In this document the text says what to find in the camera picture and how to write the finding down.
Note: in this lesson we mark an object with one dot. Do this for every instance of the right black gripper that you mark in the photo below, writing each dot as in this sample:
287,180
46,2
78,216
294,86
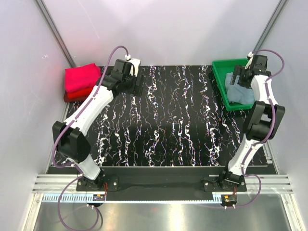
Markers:
239,70

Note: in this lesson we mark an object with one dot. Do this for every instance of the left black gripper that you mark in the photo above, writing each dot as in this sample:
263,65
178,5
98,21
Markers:
138,89

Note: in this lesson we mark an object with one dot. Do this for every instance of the grey blue t shirt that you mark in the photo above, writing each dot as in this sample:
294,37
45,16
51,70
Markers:
236,93

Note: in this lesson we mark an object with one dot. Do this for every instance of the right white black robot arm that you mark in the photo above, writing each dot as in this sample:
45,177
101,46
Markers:
261,123

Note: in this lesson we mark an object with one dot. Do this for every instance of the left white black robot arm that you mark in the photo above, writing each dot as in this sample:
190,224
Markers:
70,136

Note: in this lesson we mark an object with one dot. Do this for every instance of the green plastic tray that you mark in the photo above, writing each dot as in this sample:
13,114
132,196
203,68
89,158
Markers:
220,69

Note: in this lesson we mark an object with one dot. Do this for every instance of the folded pink t shirt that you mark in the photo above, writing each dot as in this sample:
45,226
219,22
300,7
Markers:
82,77

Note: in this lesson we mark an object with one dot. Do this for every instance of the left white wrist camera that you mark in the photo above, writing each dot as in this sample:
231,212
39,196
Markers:
135,65

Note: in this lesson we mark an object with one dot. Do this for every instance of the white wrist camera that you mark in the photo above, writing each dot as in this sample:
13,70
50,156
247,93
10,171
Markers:
250,58
135,65

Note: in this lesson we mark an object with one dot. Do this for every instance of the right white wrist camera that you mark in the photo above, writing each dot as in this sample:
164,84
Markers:
250,58

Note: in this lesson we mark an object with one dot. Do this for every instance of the black mounting base plate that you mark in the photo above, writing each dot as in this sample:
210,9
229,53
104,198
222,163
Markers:
114,183

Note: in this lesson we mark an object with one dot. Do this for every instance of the white slotted cable duct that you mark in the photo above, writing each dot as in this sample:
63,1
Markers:
94,198

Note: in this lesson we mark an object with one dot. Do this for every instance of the aluminium frame rail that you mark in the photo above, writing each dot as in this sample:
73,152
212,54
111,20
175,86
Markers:
264,183

